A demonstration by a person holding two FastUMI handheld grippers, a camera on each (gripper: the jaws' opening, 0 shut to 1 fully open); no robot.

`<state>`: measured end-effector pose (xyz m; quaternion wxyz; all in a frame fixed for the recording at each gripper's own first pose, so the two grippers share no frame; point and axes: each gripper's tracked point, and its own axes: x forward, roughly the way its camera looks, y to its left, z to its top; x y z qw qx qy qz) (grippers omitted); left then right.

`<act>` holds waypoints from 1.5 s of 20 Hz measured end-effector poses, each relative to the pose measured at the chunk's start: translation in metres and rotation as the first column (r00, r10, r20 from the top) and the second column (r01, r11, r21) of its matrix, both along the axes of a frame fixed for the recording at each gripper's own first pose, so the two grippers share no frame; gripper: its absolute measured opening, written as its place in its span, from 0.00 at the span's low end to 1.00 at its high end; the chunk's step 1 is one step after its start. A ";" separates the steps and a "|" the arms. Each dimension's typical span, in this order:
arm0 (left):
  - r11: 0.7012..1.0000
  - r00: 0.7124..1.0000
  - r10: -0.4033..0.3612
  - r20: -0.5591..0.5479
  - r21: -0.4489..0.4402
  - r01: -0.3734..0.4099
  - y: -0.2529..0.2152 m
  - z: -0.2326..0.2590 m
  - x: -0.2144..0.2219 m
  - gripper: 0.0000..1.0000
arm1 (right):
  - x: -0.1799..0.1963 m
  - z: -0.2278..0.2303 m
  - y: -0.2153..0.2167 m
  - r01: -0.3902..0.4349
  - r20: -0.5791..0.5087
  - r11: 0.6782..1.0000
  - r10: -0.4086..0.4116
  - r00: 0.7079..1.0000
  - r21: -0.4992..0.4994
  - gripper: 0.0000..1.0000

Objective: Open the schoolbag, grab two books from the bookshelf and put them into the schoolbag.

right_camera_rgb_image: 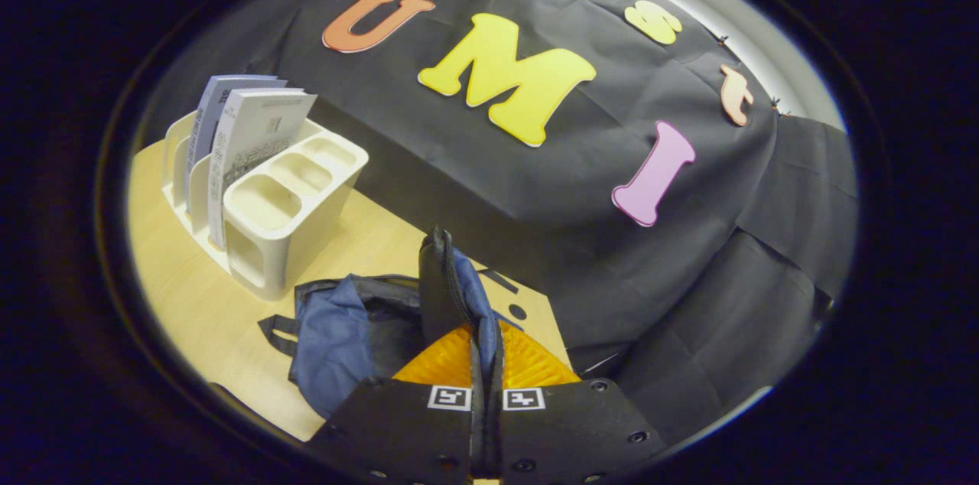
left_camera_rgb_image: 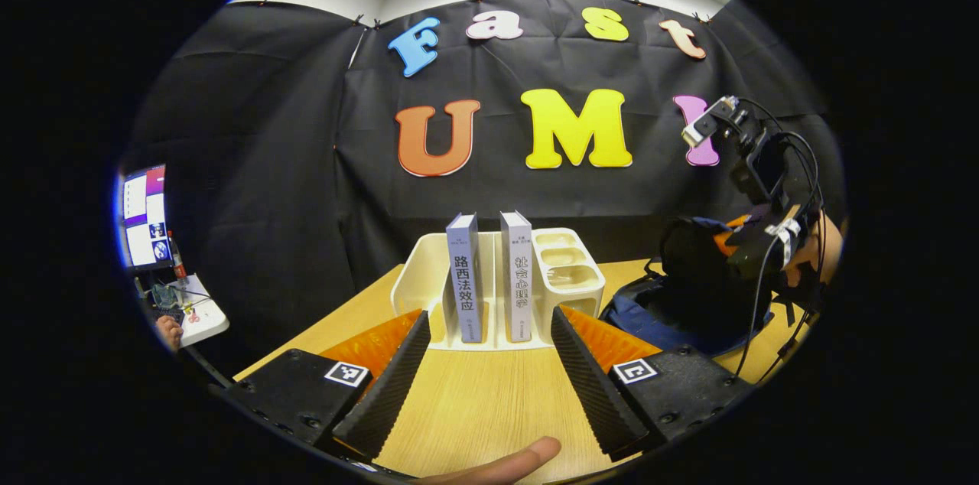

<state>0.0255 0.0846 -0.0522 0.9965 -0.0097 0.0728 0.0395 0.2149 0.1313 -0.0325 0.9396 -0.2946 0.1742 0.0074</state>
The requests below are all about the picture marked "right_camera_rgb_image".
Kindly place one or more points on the black backdrop cloth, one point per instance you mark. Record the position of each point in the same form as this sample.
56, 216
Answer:
612, 286

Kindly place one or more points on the blue schoolbag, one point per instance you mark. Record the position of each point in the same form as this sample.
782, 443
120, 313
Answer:
329, 347

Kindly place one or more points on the cream plastic bookshelf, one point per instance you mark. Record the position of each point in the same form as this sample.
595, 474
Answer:
291, 240

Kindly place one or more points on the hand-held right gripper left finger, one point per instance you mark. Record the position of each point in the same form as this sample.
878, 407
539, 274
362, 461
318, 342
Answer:
405, 431

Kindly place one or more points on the white cover book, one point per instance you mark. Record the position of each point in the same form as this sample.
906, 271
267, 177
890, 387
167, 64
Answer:
260, 133

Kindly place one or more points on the blue cover book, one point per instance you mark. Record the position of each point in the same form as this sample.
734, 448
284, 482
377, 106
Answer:
210, 106

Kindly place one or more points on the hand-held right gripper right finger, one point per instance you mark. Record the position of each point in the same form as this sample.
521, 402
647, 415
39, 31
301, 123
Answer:
566, 431

